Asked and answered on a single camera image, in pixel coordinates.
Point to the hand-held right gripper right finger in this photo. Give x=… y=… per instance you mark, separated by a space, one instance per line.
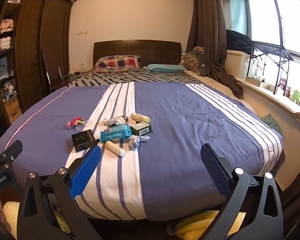
x=215 y=170

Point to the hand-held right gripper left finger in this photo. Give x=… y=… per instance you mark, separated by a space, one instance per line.
x=86 y=170

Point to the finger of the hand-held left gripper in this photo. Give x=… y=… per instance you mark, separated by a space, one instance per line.
x=8 y=151

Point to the white tube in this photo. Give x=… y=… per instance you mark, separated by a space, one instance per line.
x=115 y=148

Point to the blue wet wipes packet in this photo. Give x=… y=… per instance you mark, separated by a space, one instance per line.
x=115 y=132

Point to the green box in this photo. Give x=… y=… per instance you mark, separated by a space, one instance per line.
x=141 y=128

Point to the white bottle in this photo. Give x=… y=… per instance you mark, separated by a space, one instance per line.
x=138 y=116

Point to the clear plastic box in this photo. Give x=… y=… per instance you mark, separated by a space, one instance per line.
x=87 y=125

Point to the blue white striped blanket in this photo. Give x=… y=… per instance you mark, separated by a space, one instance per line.
x=177 y=130

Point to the grey crumpled cloth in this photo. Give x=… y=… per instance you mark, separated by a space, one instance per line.
x=115 y=122

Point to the blue grey socks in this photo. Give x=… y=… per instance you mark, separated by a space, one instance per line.
x=135 y=142

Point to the green cloth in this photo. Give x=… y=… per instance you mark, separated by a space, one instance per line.
x=271 y=122

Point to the black metal chair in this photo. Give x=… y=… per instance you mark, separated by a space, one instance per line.
x=48 y=77

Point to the zebra pattern bed sheet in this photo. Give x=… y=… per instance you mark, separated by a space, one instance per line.
x=130 y=78

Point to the white storage box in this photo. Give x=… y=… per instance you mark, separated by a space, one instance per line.
x=237 y=63

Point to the wooden shelf with clothes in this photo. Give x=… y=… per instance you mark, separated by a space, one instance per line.
x=6 y=42

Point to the brown monkey plush toy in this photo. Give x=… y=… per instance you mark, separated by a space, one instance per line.
x=281 y=83

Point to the green frog plush toy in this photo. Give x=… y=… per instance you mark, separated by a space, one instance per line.
x=296 y=95

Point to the plaid pillow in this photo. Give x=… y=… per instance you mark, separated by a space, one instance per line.
x=117 y=62

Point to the dark wooden wardrobe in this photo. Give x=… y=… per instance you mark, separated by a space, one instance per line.
x=40 y=42

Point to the teal pillow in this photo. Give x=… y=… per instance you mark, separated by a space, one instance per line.
x=165 y=68

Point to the black folding rack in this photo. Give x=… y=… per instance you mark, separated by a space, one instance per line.
x=272 y=51

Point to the black jacket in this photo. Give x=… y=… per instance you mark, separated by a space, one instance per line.
x=237 y=40

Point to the dark wooden headboard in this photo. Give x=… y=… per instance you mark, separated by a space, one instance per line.
x=140 y=48

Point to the brown curtain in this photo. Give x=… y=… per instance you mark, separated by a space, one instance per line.
x=207 y=17

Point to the window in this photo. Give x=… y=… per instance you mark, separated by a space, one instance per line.
x=267 y=17

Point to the teal window blind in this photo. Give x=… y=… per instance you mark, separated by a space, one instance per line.
x=237 y=7

